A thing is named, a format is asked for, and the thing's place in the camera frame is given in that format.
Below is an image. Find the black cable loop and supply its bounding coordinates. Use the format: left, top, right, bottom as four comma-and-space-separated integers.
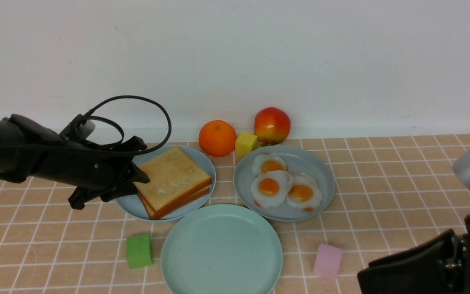
0, 64, 172, 157

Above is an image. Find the pink cube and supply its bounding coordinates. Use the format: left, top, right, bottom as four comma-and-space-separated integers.
312, 243, 343, 280

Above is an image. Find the green cube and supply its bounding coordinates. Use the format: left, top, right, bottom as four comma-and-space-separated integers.
126, 234, 153, 269

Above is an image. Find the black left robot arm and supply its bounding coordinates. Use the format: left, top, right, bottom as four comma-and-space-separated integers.
0, 115, 150, 210

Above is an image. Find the orange fruit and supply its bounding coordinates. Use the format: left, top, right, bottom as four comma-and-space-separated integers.
198, 120, 237, 158

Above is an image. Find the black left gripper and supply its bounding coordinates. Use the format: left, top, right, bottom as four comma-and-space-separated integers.
31, 152, 150, 210

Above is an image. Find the checkered beige tablecloth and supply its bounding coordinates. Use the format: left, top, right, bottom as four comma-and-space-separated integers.
0, 134, 470, 294

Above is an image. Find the light blue plate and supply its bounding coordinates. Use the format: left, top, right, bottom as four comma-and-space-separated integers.
116, 145, 216, 222

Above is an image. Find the yellow cube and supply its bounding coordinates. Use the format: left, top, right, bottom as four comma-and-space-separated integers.
235, 132, 259, 156

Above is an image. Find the red yellow apple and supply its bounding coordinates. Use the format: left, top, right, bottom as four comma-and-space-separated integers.
253, 107, 291, 146

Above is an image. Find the grey-blue plate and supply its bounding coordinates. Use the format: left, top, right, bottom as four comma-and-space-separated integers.
233, 145, 334, 222

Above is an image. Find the toast slice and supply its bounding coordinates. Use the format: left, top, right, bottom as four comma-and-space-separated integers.
134, 146, 214, 210
137, 186, 210, 220

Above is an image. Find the fried egg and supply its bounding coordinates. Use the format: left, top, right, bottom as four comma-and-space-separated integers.
286, 173, 324, 212
250, 170, 293, 208
251, 153, 288, 175

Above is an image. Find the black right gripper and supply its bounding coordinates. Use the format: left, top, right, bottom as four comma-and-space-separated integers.
357, 215, 470, 294

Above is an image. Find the teal green plate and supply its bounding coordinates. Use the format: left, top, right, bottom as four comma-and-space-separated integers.
160, 204, 283, 294

